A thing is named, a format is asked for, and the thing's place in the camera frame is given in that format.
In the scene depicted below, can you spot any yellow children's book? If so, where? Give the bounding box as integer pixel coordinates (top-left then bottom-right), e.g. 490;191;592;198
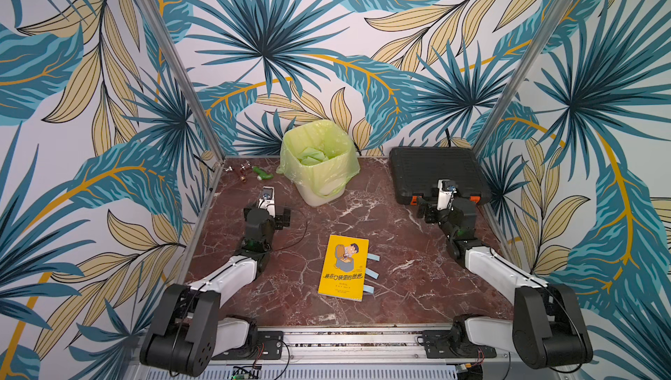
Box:
318;235;369;301

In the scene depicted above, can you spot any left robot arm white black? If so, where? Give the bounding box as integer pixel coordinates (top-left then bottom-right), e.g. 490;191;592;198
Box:
139;205;291;377

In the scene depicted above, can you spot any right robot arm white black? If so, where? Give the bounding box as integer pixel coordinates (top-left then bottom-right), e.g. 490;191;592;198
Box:
413;198;594;373

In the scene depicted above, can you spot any blue sticky tab middle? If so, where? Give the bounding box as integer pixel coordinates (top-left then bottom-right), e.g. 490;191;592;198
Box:
365;268;379;280

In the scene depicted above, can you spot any green toy on table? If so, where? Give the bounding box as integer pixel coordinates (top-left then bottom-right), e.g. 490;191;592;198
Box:
252;166;274;181

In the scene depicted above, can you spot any black plastic tool case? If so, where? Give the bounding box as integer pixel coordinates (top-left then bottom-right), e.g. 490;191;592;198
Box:
389;147;492;205

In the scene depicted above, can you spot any white bin green bag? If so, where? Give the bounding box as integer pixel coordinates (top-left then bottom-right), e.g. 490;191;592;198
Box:
277;120;360;207

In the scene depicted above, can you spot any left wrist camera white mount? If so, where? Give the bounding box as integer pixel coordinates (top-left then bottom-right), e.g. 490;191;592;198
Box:
257;186;276;217

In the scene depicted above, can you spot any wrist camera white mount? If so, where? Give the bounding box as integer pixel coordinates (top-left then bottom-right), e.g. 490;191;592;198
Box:
257;186;276;217
436;179;458;211

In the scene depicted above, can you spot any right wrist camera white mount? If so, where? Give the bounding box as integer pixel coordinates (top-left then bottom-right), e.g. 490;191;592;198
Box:
436;179;458;211

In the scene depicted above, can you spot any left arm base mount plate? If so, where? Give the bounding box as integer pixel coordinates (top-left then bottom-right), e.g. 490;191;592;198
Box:
212;330;285;361

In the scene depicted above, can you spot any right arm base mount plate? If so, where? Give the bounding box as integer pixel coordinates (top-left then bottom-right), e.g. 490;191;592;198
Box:
419;330;497;362

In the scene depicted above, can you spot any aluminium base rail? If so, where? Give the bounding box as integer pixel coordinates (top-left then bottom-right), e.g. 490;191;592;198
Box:
125;324;578;380

